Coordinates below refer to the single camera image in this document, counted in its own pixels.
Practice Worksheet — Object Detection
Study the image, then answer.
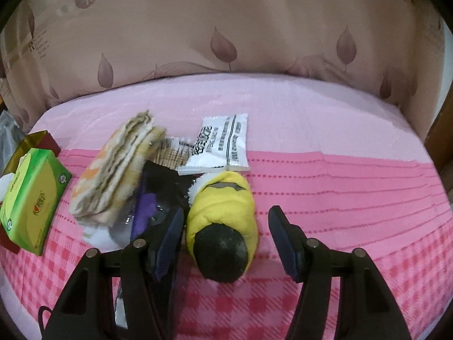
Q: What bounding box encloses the dark item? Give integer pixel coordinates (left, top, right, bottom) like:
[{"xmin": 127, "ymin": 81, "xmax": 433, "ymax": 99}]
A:
[{"xmin": 82, "ymin": 159, "xmax": 195, "ymax": 330}]

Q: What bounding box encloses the black cable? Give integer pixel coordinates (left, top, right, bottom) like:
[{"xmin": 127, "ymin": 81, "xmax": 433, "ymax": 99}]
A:
[{"xmin": 37, "ymin": 305, "xmax": 54, "ymax": 335}]

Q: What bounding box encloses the yellow plush toy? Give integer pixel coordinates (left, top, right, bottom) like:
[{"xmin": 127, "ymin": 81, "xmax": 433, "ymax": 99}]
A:
[{"xmin": 186, "ymin": 171, "xmax": 257, "ymax": 284}]

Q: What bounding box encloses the pink checked blanket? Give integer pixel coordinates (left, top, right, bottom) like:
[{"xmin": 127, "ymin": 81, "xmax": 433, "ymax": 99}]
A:
[{"xmin": 0, "ymin": 73, "xmax": 453, "ymax": 340}]

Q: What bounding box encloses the gold metal tin box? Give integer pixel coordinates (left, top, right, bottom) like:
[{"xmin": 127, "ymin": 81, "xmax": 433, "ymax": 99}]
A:
[{"xmin": 0, "ymin": 131, "xmax": 61, "ymax": 185}]

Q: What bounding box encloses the grey plastic bag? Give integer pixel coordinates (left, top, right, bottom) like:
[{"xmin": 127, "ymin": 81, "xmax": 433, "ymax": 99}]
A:
[{"xmin": 0, "ymin": 110, "xmax": 27, "ymax": 156}]

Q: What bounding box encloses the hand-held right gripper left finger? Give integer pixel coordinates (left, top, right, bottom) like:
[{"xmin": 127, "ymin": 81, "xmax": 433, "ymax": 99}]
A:
[{"xmin": 42, "ymin": 206, "xmax": 185, "ymax": 340}]

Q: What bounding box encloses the green tissue box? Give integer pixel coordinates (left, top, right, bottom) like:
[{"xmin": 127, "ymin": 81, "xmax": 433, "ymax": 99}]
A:
[{"xmin": 0, "ymin": 148, "xmax": 73, "ymax": 256}]

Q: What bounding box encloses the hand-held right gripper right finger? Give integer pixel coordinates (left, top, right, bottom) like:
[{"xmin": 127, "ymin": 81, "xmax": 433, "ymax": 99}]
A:
[{"xmin": 268, "ymin": 205, "xmax": 413, "ymax": 340}]

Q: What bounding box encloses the white sachet packet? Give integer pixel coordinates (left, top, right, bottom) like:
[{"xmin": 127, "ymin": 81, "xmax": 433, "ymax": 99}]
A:
[{"xmin": 177, "ymin": 113, "xmax": 251, "ymax": 176}]

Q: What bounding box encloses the wooden door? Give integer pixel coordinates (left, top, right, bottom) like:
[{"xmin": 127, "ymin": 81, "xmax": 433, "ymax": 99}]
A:
[{"xmin": 423, "ymin": 18, "xmax": 453, "ymax": 178}]

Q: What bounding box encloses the cotton swab bag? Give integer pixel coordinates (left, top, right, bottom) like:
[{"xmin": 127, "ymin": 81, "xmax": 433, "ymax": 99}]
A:
[{"xmin": 156, "ymin": 136, "xmax": 199, "ymax": 171}]

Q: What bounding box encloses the beige leaf print curtain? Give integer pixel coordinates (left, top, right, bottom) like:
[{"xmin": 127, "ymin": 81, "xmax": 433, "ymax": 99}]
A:
[{"xmin": 0, "ymin": 0, "xmax": 453, "ymax": 121}]

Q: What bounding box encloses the orange white towel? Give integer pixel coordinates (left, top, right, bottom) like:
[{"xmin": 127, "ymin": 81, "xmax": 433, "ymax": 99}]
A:
[{"xmin": 68, "ymin": 111, "xmax": 168, "ymax": 227}]

